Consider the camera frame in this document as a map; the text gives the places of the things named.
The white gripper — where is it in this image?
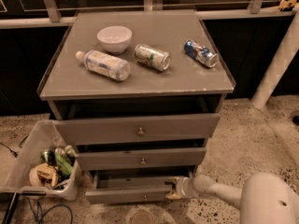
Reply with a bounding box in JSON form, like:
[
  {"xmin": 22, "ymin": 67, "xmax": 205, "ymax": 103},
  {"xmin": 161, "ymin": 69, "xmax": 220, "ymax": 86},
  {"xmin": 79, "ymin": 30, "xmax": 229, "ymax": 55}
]
[{"xmin": 165, "ymin": 176, "xmax": 195, "ymax": 200}]

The grey bottom drawer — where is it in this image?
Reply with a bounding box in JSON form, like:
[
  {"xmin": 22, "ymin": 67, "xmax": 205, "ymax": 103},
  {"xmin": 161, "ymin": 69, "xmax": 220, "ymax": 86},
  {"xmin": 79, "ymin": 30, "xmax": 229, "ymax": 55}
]
[{"xmin": 85, "ymin": 166, "xmax": 193, "ymax": 204}]

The grey drawer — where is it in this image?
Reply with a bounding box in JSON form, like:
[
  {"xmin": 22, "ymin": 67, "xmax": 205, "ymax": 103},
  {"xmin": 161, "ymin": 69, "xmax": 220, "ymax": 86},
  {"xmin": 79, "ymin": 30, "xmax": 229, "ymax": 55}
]
[
  {"xmin": 55, "ymin": 114, "xmax": 220, "ymax": 146},
  {"xmin": 76, "ymin": 147, "xmax": 206, "ymax": 171},
  {"xmin": 85, "ymin": 166, "xmax": 193, "ymax": 204}
]

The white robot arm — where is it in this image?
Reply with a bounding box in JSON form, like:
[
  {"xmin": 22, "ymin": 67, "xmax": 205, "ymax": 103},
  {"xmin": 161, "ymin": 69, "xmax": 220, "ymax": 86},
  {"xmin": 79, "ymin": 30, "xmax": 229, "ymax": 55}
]
[{"xmin": 165, "ymin": 173, "xmax": 299, "ymax": 224}]

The grey middle drawer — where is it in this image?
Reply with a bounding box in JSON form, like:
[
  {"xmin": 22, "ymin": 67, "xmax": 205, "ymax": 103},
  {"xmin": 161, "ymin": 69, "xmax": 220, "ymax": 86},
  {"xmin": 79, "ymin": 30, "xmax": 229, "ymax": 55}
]
[{"xmin": 76, "ymin": 147, "xmax": 206, "ymax": 171}]

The grey drawer cabinet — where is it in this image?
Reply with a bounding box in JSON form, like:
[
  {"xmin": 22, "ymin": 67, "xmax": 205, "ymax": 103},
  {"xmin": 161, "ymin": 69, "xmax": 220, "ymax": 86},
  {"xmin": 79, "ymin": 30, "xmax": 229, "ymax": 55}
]
[{"xmin": 36, "ymin": 10, "xmax": 236, "ymax": 185}]

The grey top drawer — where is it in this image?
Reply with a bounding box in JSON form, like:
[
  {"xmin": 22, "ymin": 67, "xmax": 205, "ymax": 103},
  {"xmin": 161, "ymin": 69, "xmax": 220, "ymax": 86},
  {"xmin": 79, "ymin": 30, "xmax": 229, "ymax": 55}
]
[{"xmin": 55, "ymin": 114, "xmax": 220, "ymax": 146}]

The green can in bin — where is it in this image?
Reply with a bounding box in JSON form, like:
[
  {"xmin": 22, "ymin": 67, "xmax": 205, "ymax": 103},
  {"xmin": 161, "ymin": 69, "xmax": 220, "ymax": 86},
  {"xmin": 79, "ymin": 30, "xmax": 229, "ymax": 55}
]
[{"xmin": 54, "ymin": 147, "xmax": 73, "ymax": 178}]

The green white soda can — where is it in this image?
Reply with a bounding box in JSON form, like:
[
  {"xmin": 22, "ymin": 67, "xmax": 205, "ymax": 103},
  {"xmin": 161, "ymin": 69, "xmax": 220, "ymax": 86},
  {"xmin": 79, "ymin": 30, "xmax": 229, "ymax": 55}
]
[{"xmin": 134, "ymin": 44, "xmax": 171, "ymax": 72}]

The yellow snack bag in bin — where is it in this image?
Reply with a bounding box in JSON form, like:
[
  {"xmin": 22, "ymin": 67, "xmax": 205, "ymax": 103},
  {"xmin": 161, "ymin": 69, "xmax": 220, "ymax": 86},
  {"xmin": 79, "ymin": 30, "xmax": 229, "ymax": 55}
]
[{"xmin": 29, "ymin": 163, "xmax": 59, "ymax": 188}]

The blue soda can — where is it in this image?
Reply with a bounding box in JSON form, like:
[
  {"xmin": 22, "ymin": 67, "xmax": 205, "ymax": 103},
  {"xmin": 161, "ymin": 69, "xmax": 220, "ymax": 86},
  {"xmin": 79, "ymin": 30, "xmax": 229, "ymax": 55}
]
[{"xmin": 184, "ymin": 39, "xmax": 219, "ymax": 68}]

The clear plastic bin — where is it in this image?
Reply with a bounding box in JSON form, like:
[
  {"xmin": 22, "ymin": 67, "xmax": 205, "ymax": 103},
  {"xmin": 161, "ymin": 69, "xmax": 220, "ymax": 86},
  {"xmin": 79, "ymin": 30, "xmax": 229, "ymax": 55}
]
[{"xmin": 0, "ymin": 120, "xmax": 81, "ymax": 201}]

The clear plastic bottle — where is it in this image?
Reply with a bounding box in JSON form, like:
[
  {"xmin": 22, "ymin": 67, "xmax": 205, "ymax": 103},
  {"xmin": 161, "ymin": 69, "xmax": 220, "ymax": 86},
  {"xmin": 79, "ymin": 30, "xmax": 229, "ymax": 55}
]
[{"xmin": 76, "ymin": 50, "xmax": 131, "ymax": 81}]

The white bowl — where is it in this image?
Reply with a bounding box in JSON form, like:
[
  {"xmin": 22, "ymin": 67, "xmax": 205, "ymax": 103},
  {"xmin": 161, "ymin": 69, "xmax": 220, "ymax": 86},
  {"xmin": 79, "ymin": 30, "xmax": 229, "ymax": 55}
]
[{"xmin": 97, "ymin": 26, "xmax": 133, "ymax": 54}]

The white slanted pole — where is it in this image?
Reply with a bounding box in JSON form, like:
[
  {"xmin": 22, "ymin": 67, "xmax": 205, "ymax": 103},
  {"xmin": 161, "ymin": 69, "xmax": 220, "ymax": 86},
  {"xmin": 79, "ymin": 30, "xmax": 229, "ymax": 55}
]
[{"xmin": 251, "ymin": 11, "xmax": 299, "ymax": 109}]

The metal railing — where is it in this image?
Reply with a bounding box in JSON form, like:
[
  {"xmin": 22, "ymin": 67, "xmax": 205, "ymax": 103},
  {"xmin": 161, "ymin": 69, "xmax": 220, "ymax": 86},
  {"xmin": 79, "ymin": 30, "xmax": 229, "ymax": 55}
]
[{"xmin": 0, "ymin": 0, "xmax": 298, "ymax": 29}]

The yellow object on ledge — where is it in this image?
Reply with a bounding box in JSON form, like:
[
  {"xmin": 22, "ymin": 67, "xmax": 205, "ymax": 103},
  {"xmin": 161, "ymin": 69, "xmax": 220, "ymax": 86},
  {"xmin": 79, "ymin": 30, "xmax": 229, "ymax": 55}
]
[{"xmin": 278, "ymin": 0, "xmax": 296, "ymax": 11}]

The blue cable on floor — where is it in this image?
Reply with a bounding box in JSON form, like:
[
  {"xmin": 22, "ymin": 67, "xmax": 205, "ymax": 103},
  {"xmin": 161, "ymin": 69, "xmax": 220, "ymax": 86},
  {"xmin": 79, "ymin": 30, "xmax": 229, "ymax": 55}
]
[{"xmin": 27, "ymin": 197, "xmax": 74, "ymax": 224}]

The black cable on floor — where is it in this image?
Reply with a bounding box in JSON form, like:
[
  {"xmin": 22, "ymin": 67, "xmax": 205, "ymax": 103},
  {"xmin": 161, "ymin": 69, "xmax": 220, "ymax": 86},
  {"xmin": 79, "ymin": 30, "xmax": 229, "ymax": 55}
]
[{"xmin": 0, "ymin": 133, "xmax": 30, "ymax": 158}]

